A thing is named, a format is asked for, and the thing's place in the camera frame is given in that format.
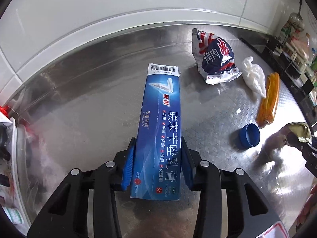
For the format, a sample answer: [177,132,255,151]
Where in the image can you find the green wrapper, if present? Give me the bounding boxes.
[288,122,312,143]

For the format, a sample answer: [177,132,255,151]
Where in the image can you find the blue ointment box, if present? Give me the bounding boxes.
[131,63,182,201]

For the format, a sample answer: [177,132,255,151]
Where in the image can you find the orange sausage stick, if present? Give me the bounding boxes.
[256,73,280,128]

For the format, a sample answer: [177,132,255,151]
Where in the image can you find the blue bottle cap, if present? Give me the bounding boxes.
[236,123,261,149]

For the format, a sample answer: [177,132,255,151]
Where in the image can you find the white tissue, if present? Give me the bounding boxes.
[240,57,266,98]

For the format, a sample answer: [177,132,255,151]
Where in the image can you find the red white blue snack bag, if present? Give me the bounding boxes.
[192,28,242,85]

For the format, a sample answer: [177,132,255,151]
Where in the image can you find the black gas stove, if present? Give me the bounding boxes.
[239,35,316,125]

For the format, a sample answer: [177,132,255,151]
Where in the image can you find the white plastic tray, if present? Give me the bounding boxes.
[1,113,31,236]

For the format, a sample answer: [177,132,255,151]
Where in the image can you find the metal strainer ladle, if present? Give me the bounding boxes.
[289,0,305,32]

